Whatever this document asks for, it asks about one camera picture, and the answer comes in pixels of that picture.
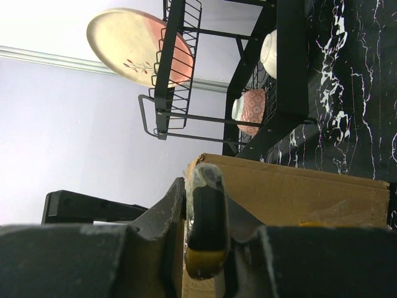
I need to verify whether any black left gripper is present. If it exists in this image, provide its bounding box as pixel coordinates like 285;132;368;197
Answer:
42;190;148;224

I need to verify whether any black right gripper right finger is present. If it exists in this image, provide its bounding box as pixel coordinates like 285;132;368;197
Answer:
223;201;396;297

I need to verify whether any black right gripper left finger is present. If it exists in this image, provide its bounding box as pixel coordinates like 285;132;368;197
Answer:
1;178;185;297

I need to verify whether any yellow utility knife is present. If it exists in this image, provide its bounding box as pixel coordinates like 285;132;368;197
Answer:
184;163;230;280

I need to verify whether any brown cardboard express box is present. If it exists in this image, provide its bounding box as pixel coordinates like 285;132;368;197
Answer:
185;153;390;297

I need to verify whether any pink patterned bowl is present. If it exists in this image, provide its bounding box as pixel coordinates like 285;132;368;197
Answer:
231;89;266;124

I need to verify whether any beige pink floral plate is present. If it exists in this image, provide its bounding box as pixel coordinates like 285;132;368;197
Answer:
86;8;195;89

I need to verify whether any small white cup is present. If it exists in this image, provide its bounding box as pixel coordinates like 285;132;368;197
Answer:
260;30;277;79

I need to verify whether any black wire dish rack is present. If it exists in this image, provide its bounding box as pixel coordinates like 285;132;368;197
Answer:
138;1;316;160

